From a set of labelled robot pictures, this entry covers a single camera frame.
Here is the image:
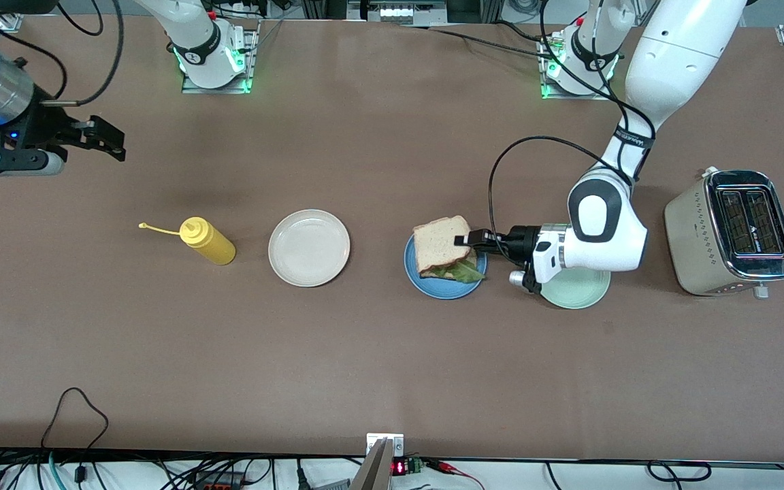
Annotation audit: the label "small silver metal bracket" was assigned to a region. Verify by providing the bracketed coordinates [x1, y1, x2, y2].
[366, 433, 405, 458]

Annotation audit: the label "black electronics box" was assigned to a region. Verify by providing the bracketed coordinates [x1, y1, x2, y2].
[348, 0, 448, 27]

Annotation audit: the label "black coiled cable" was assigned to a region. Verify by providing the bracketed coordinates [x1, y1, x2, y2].
[647, 461, 713, 483]

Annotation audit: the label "red alligator clip leads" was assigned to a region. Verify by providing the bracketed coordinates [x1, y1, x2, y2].
[425, 459, 487, 490]

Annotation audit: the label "brown bread slice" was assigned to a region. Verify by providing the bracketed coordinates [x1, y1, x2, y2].
[412, 215, 473, 274]
[419, 248, 480, 280]

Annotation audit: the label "green lettuce leaf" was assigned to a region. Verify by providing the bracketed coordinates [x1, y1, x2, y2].
[426, 259, 487, 284]

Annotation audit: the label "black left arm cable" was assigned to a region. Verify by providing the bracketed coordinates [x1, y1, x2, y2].
[487, 0, 658, 240]

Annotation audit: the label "cream round plate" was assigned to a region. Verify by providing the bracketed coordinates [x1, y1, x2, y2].
[268, 209, 351, 288]

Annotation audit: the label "yellow squeeze bottle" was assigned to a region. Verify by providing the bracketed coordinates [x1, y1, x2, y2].
[138, 216, 237, 266]

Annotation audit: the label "black cable to arm base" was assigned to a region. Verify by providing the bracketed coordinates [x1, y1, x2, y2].
[426, 26, 559, 61]

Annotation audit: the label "thin black looped cable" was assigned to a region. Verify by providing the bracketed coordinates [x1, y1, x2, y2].
[42, 387, 109, 450]

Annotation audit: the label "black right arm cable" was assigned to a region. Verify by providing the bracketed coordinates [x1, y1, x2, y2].
[0, 0, 125, 107]

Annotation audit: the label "pale green round plate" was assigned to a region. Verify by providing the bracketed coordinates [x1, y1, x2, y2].
[540, 265, 612, 310]

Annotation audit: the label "beige and chrome toaster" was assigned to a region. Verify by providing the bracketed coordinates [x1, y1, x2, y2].
[664, 168, 784, 300]

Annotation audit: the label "blue round plate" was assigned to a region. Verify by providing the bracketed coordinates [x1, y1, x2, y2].
[404, 228, 488, 300]

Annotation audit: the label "grey metal pole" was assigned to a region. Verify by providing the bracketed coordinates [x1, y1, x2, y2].
[350, 438, 394, 490]

